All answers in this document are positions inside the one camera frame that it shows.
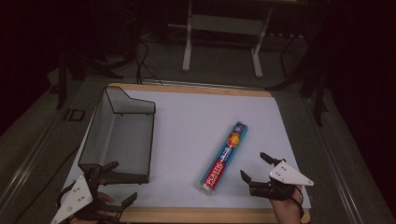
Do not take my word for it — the plastic wrap roll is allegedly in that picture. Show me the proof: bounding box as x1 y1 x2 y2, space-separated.
195 120 249 197

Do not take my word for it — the black cable bundle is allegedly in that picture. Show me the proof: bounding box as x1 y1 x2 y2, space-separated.
133 39 163 86

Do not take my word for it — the black tripod stand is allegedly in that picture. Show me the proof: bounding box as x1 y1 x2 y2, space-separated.
55 34 125 110
265 29 330 127

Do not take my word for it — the black wire mesh basket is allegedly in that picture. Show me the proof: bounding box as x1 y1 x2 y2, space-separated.
78 86 157 186

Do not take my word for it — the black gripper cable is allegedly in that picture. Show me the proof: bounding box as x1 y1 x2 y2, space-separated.
291 186 306 220
55 180 78 210

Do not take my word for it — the white metal stand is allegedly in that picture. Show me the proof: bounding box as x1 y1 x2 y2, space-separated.
181 0 276 78

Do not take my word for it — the person's left hand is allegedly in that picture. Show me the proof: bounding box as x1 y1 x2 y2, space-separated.
68 189 115 224

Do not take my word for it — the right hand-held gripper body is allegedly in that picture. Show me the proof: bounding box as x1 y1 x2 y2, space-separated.
247 160 315 202

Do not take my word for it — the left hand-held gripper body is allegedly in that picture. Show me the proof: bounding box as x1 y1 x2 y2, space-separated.
50 164 124 224

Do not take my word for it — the white table sheet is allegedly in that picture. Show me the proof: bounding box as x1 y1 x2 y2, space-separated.
62 89 312 210

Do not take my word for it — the person's right hand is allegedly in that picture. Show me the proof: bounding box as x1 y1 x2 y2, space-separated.
269 185 305 224

